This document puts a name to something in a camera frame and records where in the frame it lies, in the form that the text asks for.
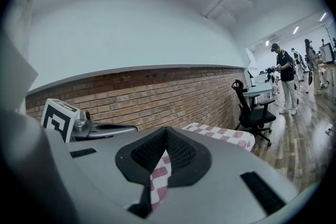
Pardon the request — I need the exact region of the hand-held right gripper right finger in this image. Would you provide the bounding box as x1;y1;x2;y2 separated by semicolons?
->
153;126;300;224

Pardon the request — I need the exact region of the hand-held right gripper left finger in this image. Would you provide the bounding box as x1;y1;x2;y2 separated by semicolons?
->
45;126;168;224

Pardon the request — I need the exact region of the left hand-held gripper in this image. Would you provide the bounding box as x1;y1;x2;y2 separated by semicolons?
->
41;98;139;143

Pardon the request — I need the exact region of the pink white checkered tablecloth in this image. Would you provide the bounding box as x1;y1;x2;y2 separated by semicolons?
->
149;122;256;212

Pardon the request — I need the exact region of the black office chair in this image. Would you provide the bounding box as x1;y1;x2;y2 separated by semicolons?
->
232;79;277;147

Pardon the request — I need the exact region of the person's white hoodie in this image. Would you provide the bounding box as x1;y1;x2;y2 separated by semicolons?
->
0;0;79;224

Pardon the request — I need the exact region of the grey desk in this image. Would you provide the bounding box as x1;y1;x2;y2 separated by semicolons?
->
243;83;276;111

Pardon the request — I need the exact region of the computer monitor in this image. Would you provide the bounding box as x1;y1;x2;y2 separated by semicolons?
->
319;43;336;64

